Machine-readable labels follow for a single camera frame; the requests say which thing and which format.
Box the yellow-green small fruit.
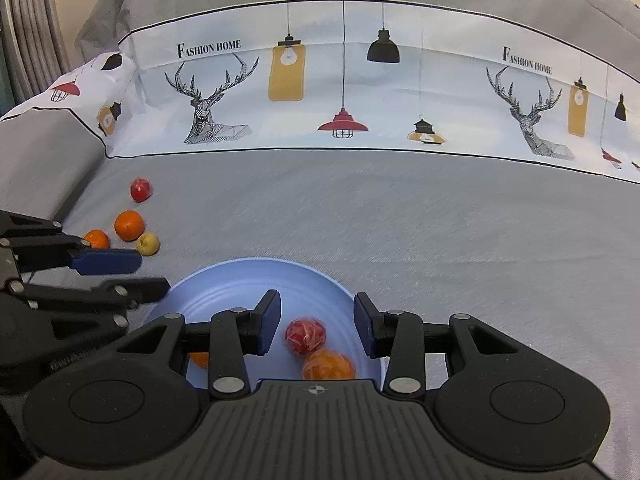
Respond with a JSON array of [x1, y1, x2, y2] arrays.
[[134, 232, 160, 257]]

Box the round orange mandarin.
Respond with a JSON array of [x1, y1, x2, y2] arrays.
[[114, 210, 145, 242]]

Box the plastic-wrapped orange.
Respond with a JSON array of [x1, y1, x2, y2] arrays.
[[302, 349, 356, 382], [190, 352, 209, 370]]

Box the small red fruit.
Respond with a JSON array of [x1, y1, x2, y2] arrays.
[[129, 178, 153, 204]]

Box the blue round plate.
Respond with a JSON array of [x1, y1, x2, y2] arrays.
[[144, 257, 388, 391]]

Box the grey ribbed curtain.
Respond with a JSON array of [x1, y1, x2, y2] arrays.
[[1, 0, 70, 103]]

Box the grey printed sofa cover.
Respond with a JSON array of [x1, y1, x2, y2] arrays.
[[1, 0, 639, 479]]

